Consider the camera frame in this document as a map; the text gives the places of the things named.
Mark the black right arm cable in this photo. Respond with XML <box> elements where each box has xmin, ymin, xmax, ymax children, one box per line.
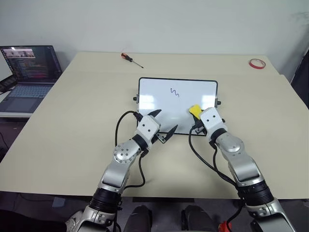
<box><xmin>188</xmin><ymin>124</ymin><xmax>242</xmax><ymax>194</ymax></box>

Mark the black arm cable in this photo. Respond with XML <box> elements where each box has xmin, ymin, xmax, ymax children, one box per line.
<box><xmin>115</xmin><ymin>110</ymin><xmax>146</xmax><ymax>189</ymax></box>
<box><xmin>188</xmin><ymin>124</ymin><xmax>242</xmax><ymax>194</ymax></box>

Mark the red connector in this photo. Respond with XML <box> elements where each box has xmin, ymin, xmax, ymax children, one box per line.
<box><xmin>218</xmin><ymin>220</ymin><xmax>233</xmax><ymax>232</ymax></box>

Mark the dark rounded shape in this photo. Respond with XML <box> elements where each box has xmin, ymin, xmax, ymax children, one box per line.
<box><xmin>181</xmin><ymin>204</ymin><xmax>217</xmax><ymax>232</ymax></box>
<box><xmin>124</xmin><ymin>204</ymin><xmax>153</xmax><ymax>232</ymax></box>

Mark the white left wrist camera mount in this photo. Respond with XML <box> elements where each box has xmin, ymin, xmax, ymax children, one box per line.
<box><xmin>134</xmin><ymin>115</ymin><xmax>162</xmax><ymax>147</ymax></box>

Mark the black device beside laptop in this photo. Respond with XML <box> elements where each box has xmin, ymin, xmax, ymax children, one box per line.
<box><xmin>0</xmin><ymin>75</ymin><xmax>18</xmax><ymax>93</ymax></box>

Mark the black-framed whiteboard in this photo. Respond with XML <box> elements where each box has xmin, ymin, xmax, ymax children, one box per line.
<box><xmin>133</xmin><ymin>77</ymin><xmax>222</xmax><ymax>136</ymax></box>

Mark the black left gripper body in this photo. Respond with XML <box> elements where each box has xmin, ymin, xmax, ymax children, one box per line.
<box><xmin>152</xmin><ymin>131</ymin><xmax>168</xmax><ymax>145</ymax></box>

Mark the thin black floor cable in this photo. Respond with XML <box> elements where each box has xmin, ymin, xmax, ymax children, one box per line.
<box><xmin>0</xmin><ymin>130</ymin><xmax>11</xmax><ymax>157</ymax></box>

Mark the orange black handled screwdriver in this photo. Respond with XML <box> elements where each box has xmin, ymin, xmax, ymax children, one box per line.
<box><xmin>120</xmin><ymin>52</ymin><xmax>145</xmax><ymax>69</ymax></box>

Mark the yellow whiteboard eraser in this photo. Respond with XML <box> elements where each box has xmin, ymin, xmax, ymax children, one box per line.
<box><xmin>188</xmin><ymin>104</ymin><xmax>203</xmax><ymax>121</ymax></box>

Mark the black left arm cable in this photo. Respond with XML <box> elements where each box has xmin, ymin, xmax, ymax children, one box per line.
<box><xmin>115</xmin><ymin>110</ymin><xmax>146</xmax><ymax>189</ymax></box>

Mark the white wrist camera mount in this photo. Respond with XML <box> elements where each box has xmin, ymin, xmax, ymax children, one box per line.
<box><xmin>134</xmin><ymin>115</ymin><xmax>162</xmax><ymax>147</ymax></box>
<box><xmin>199</xmin><ymin>107</ymin><xmax>228</xmax><ymax>141</ymax></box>

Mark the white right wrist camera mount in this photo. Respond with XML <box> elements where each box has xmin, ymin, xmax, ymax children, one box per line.
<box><xmin>199</xmin><ymin>107</ymin><xmax>228</xmax><ymax>141</ymax></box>

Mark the open grey laptop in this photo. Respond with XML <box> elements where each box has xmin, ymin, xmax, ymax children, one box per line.
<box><xmin>0</xmin><ymin>44</ymin><xmax>63</xmax><ymax>113</ymax></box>

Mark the red tape roll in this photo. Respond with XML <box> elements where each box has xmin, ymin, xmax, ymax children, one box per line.
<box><xmin>249</xmin><ymin>58</ymin><xmax>267</xmax><ymax>71</ymax></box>

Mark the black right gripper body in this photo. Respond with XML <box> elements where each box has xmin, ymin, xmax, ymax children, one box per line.
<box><xmin>191</xmin><ymin>117</ymin><xmax>207</xmax><ymax>136</ymax></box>

